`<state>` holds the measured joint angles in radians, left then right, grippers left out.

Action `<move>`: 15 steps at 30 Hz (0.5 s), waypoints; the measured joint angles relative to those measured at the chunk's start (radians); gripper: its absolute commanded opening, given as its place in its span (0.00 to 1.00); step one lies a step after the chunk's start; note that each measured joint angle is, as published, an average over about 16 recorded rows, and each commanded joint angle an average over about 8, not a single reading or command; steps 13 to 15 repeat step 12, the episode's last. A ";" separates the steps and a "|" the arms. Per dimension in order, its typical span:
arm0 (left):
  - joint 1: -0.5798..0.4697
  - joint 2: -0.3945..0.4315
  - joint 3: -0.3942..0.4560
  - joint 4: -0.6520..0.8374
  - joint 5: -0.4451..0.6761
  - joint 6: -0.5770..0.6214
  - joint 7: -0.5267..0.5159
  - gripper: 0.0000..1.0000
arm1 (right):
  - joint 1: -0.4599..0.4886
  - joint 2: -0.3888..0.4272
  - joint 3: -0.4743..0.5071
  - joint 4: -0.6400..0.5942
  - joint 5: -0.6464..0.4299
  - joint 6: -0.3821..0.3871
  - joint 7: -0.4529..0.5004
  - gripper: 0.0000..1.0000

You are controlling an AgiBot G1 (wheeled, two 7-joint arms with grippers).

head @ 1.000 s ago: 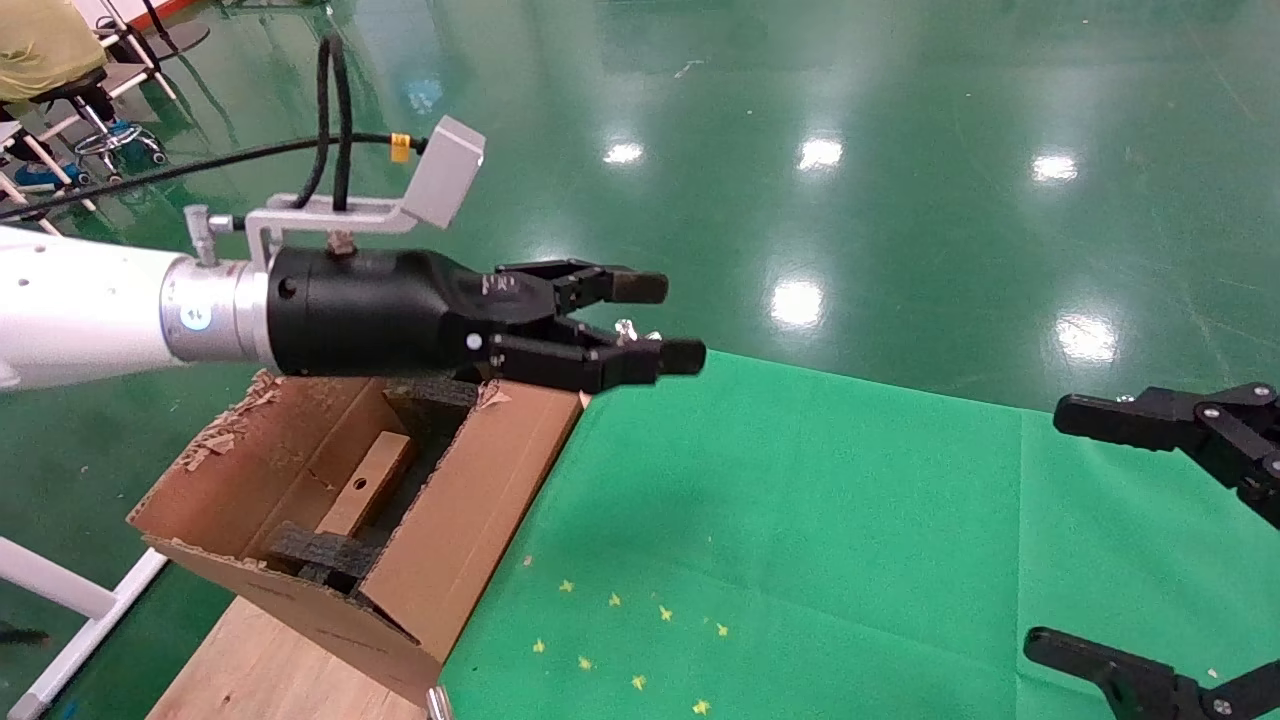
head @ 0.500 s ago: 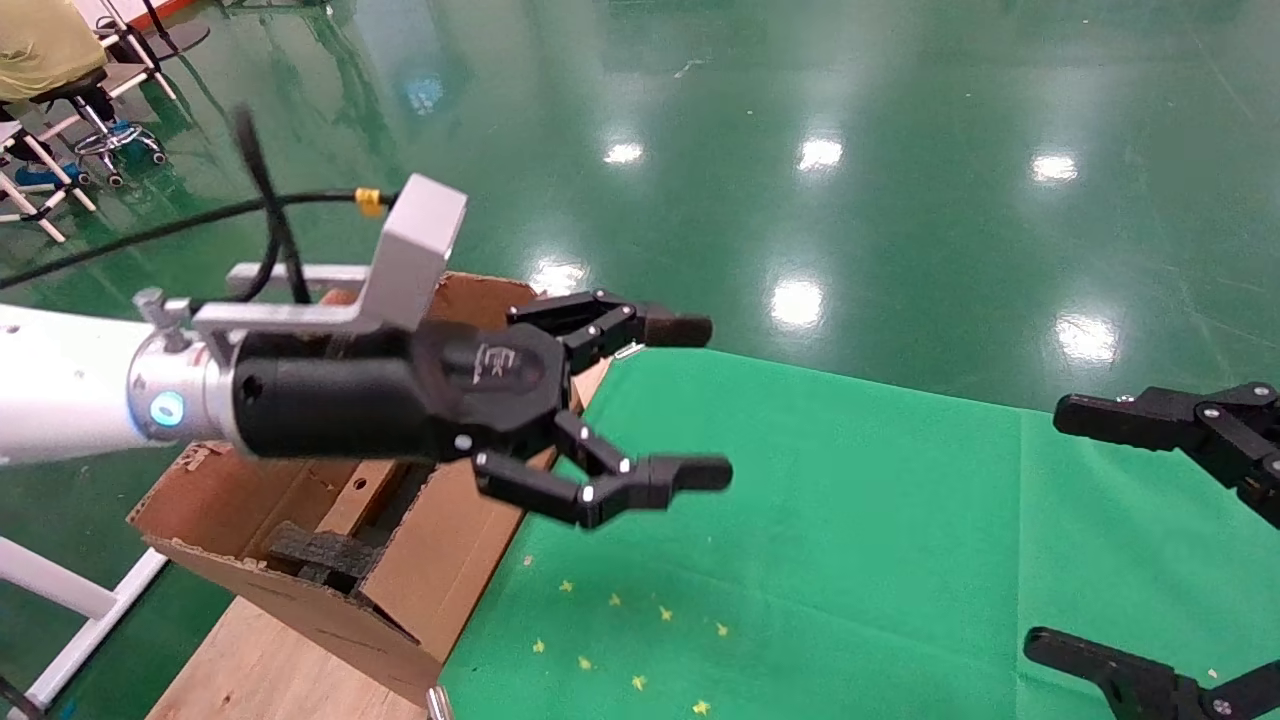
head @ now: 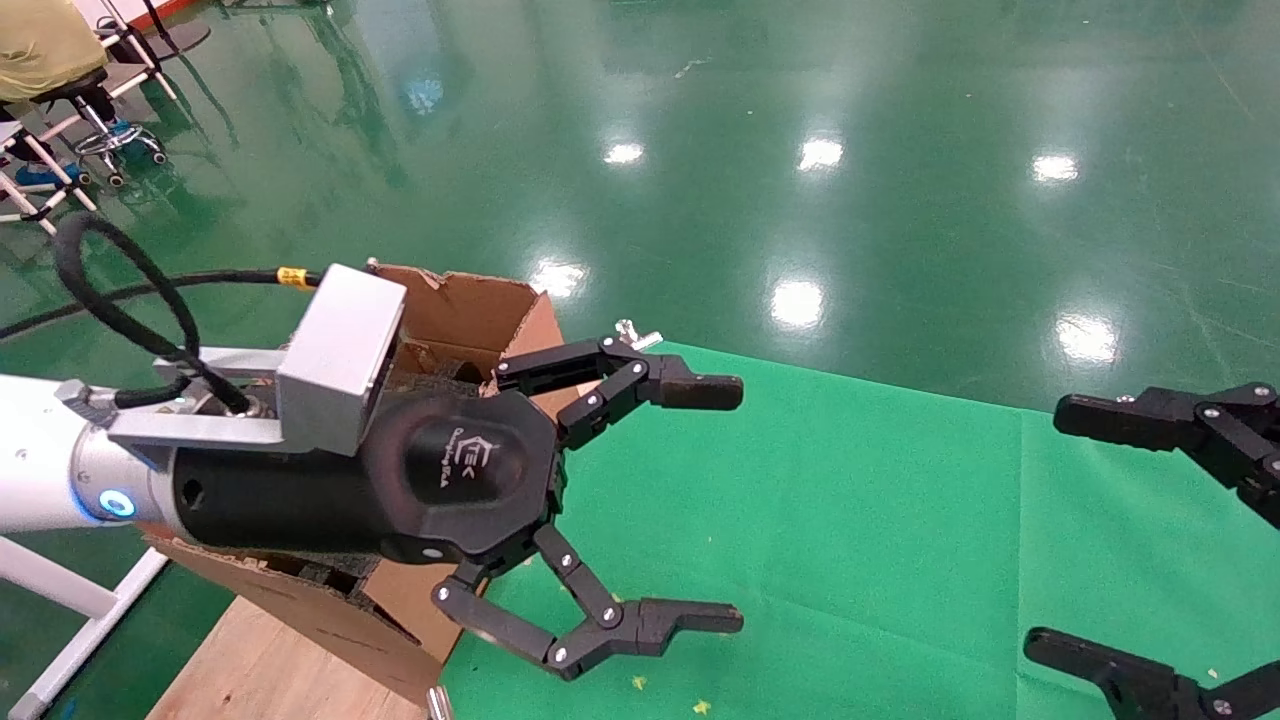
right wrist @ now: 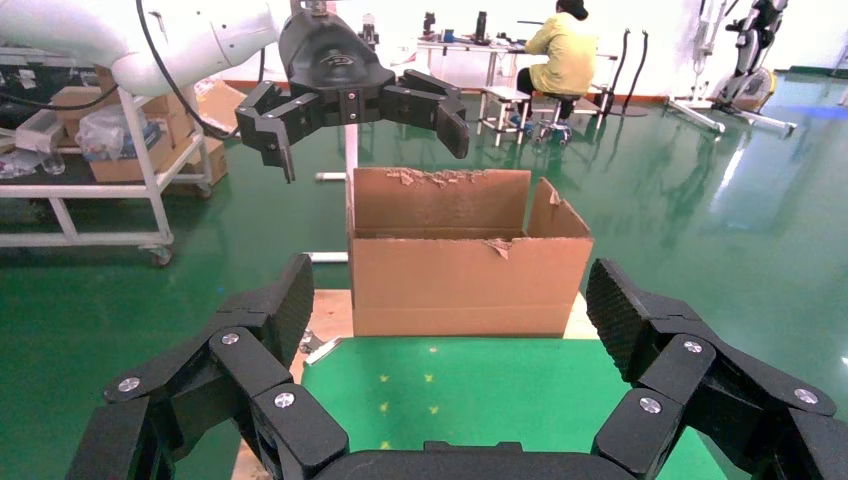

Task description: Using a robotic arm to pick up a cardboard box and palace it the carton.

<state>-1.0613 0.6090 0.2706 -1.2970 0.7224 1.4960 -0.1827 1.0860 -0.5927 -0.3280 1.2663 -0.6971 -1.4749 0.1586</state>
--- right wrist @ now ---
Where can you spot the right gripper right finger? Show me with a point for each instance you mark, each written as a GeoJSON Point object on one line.
{"type": "Point", "coordinates": [729, 397]}

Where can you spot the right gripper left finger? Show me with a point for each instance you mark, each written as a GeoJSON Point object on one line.
{"type": "Point", "coordinates": [218, 391]}

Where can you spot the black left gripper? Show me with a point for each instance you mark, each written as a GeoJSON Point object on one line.
{"type": "Point", "coordinates": [331, 66]}

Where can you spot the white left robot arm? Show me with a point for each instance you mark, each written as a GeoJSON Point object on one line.
{"type": "Point", "coordinates": [199, 40]}

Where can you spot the flattened cardboard sheet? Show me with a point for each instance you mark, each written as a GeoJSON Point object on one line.
{"type": "Point", "coordinates": [218, 99]}

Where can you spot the brown cardboard floor box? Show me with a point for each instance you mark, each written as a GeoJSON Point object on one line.
{"type": "Point", "coordinates": [212, 169]}

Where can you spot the large open cardboard carton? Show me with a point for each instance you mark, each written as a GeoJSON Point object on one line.
{"type": "Point", "coordinates": [464, 285]}

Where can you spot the long brown cardboard box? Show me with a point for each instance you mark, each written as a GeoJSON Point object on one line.
{"type": "Point", "coordinates": [126, 169]}

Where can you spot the small brown cardboard box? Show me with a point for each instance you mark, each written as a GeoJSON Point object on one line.
{"type": "Point", "coordinates": [76, 102]}

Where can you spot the flat white box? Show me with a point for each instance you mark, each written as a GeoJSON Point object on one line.
{"type": "Point", "coordinates": [40, 129]}

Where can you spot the metal table clamp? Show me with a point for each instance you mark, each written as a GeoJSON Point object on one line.
{"type": "Point", "coordinates": [321, 348]}

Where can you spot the black desk device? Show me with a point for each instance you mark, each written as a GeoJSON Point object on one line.
{"type": "Point", "coordinates": [429, 23]}

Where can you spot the small white tube stand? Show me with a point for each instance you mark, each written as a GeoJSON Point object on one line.
{"type": "Point", "coordinates": [503, 94]}

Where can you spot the black bottle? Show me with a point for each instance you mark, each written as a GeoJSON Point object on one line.
{"type": "Point", "coordinates": [481, 25]}

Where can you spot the black wheeled stool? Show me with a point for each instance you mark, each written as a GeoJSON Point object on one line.
{"type": "Point", "coordinates": [556, 122]}

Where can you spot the person in yellow jacket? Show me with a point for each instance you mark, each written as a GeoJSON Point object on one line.
{"type": "Point", "coordinates": [563, 56]}

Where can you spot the green table mat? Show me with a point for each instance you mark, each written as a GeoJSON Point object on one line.
{"type": "Point", "coordinates": [503, 397]}

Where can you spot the white wheeled shelf cart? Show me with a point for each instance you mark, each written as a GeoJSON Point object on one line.
{"type": "Point", "coordinates": [79, 191]}

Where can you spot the clear plastic bag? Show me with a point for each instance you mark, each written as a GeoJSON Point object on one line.
{"type": "Point", "coordinates": [106, 132]}

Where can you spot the clear glass jar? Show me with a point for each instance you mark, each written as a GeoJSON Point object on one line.
{"type": "Point", "coordinates": [53, 162]}

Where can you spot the white exercise machine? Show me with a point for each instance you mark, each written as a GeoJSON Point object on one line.
{"type": "Point", "coordinates": [745, 86]}

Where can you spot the white tube table frame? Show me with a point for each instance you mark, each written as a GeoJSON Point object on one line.
{"type": "Point", "coordinates": [351, 149]}

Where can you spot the white tube frame desk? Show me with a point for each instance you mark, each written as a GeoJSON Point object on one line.
{"type": "Point", "coordinates": [477, 46]}

